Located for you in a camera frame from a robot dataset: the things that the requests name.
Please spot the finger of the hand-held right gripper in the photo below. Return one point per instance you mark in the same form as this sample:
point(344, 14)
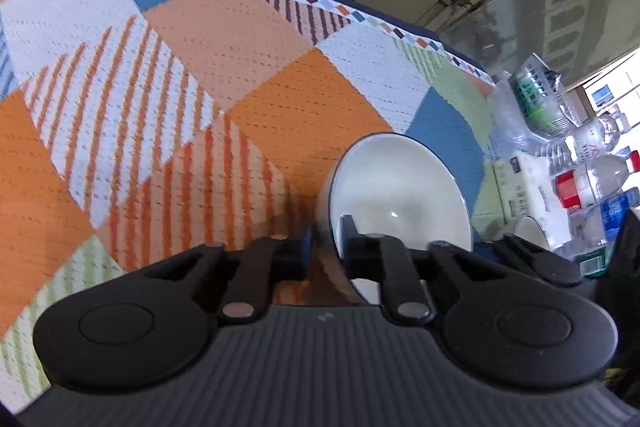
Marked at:
point(542, 263)

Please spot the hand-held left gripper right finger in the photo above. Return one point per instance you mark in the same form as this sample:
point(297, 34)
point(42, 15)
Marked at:
point(350, 247)

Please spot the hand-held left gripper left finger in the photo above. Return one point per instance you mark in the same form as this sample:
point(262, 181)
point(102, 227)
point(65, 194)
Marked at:
point(290, 258)

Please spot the white ribbed bowl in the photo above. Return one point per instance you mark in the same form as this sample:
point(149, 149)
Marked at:
point(400, 187)
point(530, 229)

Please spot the green label water bottle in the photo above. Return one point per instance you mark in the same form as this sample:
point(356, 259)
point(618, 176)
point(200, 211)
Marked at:
point(595, 263)

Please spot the blue label water bottle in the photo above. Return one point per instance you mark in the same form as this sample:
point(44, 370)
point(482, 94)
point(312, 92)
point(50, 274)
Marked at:
point(616, 209)

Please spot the white tissue box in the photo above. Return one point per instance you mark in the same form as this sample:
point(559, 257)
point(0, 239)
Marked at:
point(520, 187)

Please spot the red cap water bottle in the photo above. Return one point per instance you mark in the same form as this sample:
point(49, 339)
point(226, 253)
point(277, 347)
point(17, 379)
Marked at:
point(590, 182)

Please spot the clear white cap water bottle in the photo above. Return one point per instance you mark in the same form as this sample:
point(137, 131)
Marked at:
point(592, 138)

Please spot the green plastic basket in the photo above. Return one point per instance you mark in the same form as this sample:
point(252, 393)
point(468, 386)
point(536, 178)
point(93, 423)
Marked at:
point(537, 97)

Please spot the checked colourful tablecloth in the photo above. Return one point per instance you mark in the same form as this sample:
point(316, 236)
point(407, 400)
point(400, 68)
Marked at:
point(150, 107)

